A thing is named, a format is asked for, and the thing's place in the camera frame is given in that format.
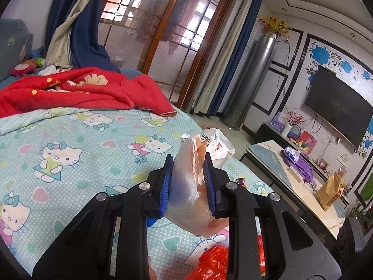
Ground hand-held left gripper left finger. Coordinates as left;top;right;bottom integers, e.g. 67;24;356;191
32;154;175;280

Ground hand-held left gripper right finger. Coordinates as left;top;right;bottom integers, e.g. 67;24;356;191
202;153;342;280

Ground translucent plastic bag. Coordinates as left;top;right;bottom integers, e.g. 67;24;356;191
173;128;236;238

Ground marble top coffee table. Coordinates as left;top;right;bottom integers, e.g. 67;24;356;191
240;141;350;251

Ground red plastic bag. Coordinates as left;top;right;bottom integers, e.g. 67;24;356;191
185;235;267;280

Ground cat print blanket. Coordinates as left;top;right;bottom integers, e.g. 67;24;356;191
0;106;274;277

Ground tissue pack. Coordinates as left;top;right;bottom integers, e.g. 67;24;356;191
284;147;300;161

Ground purple box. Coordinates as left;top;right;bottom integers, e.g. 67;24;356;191
271;112;287;132

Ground white vase with red flowers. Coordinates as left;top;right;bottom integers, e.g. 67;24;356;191
281;111;305;137

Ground purple plastic basket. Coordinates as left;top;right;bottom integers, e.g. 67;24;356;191
281;150;318;186

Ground round blue plate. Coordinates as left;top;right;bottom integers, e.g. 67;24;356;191
288;124;304;140

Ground silver tower air conditioner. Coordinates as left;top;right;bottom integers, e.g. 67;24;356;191
221;33;277;130

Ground red picture card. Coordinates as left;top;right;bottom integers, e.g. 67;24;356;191
296;130;318;151

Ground red flower blanket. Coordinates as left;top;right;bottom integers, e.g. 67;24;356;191
0;67;177;119

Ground blue fleece blanket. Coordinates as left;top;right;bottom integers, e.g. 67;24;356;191
118;66;152;80

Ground navy and beige curtain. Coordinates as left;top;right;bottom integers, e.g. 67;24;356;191
192;0;266;116
45;0;121;73

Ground brown paper bag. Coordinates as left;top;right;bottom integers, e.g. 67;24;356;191
315;171;346;211

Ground wooden framed glass door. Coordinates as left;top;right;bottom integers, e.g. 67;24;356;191
97;0;242;110

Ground black television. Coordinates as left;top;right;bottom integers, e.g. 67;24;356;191
304;65;373;149

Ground yellow artificial flowers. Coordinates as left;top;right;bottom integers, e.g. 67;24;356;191
259;14;293;38

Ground red stuffed toy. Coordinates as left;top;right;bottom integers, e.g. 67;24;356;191
12;60;38;77

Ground grey heart print pillow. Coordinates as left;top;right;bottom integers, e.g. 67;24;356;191
0;18;33;82

